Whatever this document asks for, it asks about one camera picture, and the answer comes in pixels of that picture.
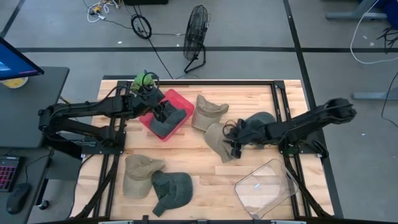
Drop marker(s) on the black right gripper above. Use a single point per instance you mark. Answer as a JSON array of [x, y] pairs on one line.
[[248, 132]]

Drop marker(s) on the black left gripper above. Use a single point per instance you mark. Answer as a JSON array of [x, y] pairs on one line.
[[144, 102]]

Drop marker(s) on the dark green cap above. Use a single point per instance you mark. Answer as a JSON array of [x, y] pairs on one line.
[[262, 117], [174, 189], [171, 124]]

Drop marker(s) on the tan cap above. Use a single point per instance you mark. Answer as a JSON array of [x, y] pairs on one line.
[[216, 140], [136, 177], [208, 113]]

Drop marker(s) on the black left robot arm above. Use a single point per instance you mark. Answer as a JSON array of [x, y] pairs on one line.
[[93, 107]]

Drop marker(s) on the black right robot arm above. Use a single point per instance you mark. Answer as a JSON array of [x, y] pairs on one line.
[[311, 123]]

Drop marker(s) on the red plastic bin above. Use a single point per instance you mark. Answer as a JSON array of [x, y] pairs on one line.
[[177, 98]]

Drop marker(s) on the potted succulent plant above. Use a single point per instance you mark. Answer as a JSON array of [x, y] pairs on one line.
[[141, 81]]

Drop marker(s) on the clear plastic bin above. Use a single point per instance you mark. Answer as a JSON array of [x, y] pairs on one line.
[[264, 189]]

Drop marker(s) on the black floor fan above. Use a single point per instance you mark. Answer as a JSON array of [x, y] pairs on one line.
[[195, 31]]

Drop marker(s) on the black box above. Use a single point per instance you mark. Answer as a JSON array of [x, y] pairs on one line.
[[146, 2]]

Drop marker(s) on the black desk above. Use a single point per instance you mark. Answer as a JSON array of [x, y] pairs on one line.
[[28, 109]]

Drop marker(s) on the black caster wheel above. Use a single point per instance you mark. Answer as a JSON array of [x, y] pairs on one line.
[[44, 204]]

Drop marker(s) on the grey desk foot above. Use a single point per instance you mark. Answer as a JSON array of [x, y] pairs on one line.
[[373, 95]]

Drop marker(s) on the yellow round dish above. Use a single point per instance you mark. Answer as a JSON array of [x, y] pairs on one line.
[[14, 83]]

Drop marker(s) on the computer monitor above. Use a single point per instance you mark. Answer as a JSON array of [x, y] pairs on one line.
[[12, 62]]

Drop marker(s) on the black keyboard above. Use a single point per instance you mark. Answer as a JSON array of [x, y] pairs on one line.
[[8, 172]]

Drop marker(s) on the black computer mouse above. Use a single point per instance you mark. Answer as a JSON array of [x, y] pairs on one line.
[[18, 197]]

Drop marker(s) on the grey desk leg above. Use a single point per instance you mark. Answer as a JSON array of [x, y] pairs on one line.
[[354, 13]]

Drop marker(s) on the blue object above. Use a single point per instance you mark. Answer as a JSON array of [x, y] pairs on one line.
[[392, 9]]

